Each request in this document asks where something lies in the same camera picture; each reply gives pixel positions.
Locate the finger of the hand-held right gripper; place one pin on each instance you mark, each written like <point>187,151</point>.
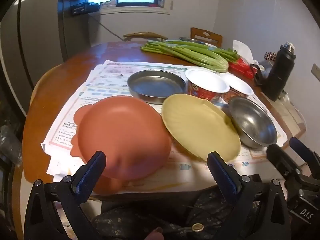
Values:
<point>282,157</point>
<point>303,150</point>

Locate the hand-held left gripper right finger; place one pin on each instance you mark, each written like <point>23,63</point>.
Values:
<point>223,177</point>

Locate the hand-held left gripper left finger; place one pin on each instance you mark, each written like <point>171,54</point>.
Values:
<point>91,177</point>

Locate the steel bowl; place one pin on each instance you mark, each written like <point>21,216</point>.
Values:
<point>252,125</point>

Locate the terracotta plastic plate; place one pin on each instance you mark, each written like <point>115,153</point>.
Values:
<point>120,135</point>

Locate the yellow plastic plate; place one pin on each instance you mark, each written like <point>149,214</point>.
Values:
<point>197,127</point>

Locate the red instant noodle cup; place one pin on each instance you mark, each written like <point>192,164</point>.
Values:
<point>237,83</point>
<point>207,80</point>

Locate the round steel plate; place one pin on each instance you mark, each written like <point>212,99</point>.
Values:
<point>155,85</point>

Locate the person's left hand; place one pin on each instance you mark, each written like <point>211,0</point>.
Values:
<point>155,233</point>

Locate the handwritten paper sheet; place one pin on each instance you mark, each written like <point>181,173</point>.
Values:
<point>292,120</point>

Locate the dark floral garment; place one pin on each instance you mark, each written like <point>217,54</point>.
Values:
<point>162,212</point>

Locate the black thermos bottle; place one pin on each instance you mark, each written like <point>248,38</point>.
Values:
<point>278,75</point>

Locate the dark glass cabinet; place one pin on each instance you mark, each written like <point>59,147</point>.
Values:
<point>10,180</point>

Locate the red tissue pack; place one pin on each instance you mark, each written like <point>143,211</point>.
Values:
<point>242,67</point>

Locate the printed newspaper sheets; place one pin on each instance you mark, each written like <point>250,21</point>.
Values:
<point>112,80</point>

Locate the celery bunch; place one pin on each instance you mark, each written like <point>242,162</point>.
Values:
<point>220,52</point>
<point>195,56</point>

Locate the steel pot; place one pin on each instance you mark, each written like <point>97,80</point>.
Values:
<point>192,40</point>

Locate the square back wooden chair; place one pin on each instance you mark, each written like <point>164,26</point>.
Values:
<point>200,36</point>

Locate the grey refrigerator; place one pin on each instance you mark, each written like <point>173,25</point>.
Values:
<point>40,42</point>

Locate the curved back wooden chair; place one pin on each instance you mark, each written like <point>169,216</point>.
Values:
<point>145,34</point>

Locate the black magnetic rack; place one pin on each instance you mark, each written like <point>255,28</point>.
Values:
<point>83,8</point>

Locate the white box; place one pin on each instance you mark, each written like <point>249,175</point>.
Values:
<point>108,3</point>

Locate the wall socket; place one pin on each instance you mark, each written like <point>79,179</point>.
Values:
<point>316,71</point>

